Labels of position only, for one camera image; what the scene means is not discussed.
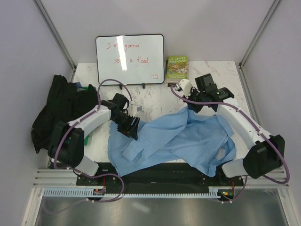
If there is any green plastic bin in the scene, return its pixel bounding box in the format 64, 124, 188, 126
76, 82, 90, 146

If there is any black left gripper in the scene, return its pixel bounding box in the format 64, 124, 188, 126
111, 113, 140, 140

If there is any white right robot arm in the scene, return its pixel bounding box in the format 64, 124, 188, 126
179, 74, 285, 186

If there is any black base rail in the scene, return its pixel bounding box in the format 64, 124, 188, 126
76, 162, 244, 193

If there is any right aluminium frame post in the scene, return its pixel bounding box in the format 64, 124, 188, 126
238, 0, 282, 70

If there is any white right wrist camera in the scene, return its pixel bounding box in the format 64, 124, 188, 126
176, 79, 193, 98

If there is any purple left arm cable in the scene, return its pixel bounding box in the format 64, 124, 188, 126
53, 79, 135, 176

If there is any black long sleeve shirt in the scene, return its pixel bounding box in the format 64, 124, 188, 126
31, 75, 98, 153

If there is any light blue long sleeve shirt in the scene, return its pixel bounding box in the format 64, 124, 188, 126
108, 107, 237, 177

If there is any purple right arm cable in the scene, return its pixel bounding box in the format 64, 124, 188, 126
170, 84, 291, 185

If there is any green treehouse book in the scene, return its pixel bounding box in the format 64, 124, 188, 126
164, 56, 189, 84

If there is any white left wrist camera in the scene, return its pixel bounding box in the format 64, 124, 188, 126
128, 105, 142, 117

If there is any small whiteboard with stand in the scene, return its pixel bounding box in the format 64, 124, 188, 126
95, 34, 165, 86

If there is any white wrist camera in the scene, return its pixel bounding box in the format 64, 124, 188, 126
128, 105, 142, 117
176, 79, 193, 98

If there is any left aluminium frame post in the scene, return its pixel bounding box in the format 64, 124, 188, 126
33, 0, 76, 72

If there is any aluminium frame post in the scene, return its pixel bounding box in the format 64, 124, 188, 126
238, 0, 282, 70
33, 0, 76, 72

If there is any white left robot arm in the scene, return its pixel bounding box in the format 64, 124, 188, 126
48, 93, 142, 185

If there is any white slotted cable duct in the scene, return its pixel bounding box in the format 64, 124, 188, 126
43, 187, 234, 199

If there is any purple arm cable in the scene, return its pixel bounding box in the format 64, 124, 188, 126
53, 79, 135, 176
170, 84, 291, 185

